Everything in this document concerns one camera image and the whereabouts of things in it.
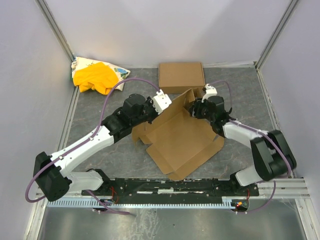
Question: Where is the brown cardboard box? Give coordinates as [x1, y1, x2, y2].
[158, 62, 205, 94]
[131, 88, 225, 181]

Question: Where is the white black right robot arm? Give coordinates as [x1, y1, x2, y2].
[188, 96, 297, 187]

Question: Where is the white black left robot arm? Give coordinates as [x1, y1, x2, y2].
[32, 90, 171, 202]

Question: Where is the folded brown cardboard box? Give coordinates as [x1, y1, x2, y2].
[158, 62, 205, 94]

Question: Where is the yellow cloth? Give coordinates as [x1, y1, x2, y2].
[73, 62, 119, 95]

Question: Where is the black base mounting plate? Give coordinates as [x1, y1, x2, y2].
[92, 178, 259, 206]

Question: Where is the white patterned cloth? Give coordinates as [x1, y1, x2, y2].
[71, 57, 131, 83]

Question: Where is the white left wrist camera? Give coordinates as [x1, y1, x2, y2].
[152, 89, 172, 115]

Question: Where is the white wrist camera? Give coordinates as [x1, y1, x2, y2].
[201, 83, 218, 103]
[152, 89, 172, 115]

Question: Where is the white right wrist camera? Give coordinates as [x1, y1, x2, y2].
[201, 83, 218, 103]

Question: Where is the aluminium front rail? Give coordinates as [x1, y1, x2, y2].
[37, 176, 308, 202]

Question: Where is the light blue slotted cable duct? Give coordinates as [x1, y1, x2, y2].
[46, 195, 248, 208]

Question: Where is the right aluminium frame post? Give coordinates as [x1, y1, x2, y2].
[255, 0, 300, 70]

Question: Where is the aluminium frame post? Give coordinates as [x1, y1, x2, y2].
[255, 0, 300, 70]
[35, 0, 75, 62]

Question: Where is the right aluminium floor rail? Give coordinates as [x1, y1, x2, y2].
[256, 68, 317, 240]

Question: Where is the aluminium floor rail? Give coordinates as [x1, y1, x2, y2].
[23, 87, 80, 240]
[256, 68, 317, 240]

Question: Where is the left aluminium frame post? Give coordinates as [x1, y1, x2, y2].
[35, 0, 75, 62]

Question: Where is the left aluminium floor rail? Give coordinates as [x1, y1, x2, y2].
[23, 87, 80, 240]

